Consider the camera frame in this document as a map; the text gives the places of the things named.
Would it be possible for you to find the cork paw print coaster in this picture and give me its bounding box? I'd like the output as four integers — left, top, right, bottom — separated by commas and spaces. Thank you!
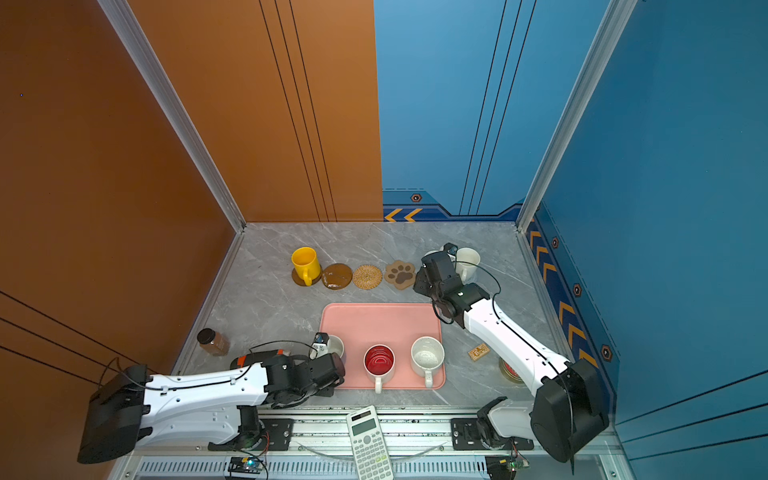
384, 260, 416, 290

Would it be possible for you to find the rattan woven round coaster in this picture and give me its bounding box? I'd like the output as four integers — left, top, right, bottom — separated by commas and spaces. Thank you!
352, 265, 383, 290

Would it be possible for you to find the glossy brown wooden coaster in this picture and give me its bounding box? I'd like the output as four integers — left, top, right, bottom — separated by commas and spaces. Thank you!
322, 263, 353, 290

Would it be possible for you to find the yellow mug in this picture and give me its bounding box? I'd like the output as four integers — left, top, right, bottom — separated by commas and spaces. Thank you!
291, 247, 323, 286

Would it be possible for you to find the white mug purple handle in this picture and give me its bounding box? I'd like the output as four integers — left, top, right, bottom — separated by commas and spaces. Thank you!
327, 335, 345, 361

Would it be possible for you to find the plain brown wooden coaster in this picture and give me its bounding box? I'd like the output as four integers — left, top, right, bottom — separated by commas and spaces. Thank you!
291, 269, 322, 287

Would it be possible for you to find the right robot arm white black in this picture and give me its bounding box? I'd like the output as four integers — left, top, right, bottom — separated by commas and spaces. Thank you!
414, 251, 609, 463

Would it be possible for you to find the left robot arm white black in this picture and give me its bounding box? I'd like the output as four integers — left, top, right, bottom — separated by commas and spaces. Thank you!
77, 353, 345, 465

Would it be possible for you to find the white mug red inside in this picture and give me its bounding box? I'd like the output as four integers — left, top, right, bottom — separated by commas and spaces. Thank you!
363, 344, 396, 394

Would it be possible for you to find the orange black utility knife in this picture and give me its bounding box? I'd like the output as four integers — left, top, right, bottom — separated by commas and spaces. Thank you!
230, 349, 283, 369

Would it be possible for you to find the pink tray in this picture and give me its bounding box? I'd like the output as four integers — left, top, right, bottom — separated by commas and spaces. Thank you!
318, 303, 442, 391

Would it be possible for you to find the small wooden block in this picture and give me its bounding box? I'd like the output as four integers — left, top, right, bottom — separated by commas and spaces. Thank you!
468, 343, 490, 362

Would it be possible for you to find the white calculator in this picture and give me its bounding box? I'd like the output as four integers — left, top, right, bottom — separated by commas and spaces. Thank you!
346, 406, 394, 480

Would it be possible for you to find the brown spice jar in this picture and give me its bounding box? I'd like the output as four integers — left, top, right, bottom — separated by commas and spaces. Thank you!
196, 328, 230, 356

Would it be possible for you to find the left circuit board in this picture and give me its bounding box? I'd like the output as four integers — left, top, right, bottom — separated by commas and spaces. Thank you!
227, 455, 269, 479

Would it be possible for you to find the circuit board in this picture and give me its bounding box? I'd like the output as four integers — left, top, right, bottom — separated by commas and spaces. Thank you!
227, 455, 269, 479
485, 456, 529, 480

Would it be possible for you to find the red round tin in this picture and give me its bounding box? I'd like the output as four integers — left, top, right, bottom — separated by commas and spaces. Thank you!
499, 359, 523, 384

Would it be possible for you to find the right circuit board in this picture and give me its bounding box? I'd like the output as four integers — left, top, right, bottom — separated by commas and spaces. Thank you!
485, 456, 529, 480

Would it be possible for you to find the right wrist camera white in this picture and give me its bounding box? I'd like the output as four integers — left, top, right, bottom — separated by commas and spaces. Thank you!
442, 242, 458, 257

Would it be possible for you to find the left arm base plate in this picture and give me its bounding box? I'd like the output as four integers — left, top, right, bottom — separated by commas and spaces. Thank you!
207, 419, 294, 453

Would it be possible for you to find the aluminium front rail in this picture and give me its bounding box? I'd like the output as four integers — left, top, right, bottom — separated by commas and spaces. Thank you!
109, 409, 633, 479

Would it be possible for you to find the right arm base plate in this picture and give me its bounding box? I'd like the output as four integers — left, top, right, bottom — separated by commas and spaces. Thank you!
450, 417, 534, 451

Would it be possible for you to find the aluminium frame post left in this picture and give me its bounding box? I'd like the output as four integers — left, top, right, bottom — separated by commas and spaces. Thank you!
98, 0, 246, 234

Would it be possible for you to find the aluminium frame post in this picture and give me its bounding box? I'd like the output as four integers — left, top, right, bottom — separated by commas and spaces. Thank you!
98, 0, 246, 234
515, 0, 638, 234

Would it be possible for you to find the aluminium frame post right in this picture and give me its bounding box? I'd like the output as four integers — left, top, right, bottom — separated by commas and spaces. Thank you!
515, 0, 638, 234

